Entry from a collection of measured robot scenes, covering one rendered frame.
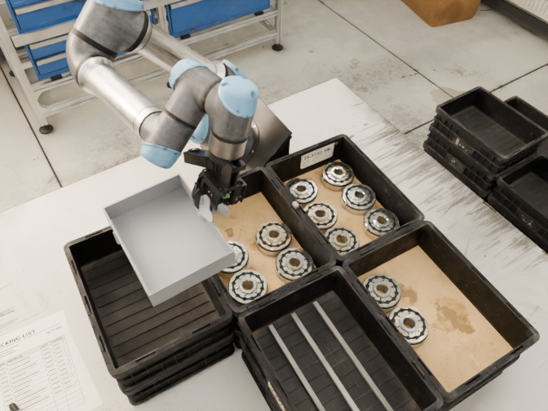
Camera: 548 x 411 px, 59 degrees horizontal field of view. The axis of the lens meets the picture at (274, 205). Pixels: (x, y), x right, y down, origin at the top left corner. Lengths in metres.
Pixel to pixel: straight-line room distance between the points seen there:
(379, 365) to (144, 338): 0.58
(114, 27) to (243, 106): 0.47
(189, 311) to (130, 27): 0.72
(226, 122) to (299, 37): 2.90
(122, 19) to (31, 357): 0.91
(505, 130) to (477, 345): 1.37
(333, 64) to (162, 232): 2.57
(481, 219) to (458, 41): 2.44
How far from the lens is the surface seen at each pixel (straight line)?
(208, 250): 1.12
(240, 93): 0.90
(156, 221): 1.19
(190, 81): 0.98
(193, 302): 1.31
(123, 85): 1.14
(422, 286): 1.39
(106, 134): 3.07
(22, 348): 1.53
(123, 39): 1.29
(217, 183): 1.01
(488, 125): 2.51
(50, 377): 1.46
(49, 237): 1.70
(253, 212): 1.46
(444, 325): 1.35
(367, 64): 3.59
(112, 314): 1.34
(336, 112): 2.02
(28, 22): 2.88
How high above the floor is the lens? 1.98
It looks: 51 degrees down
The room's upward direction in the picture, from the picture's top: 2 degrees clockwise
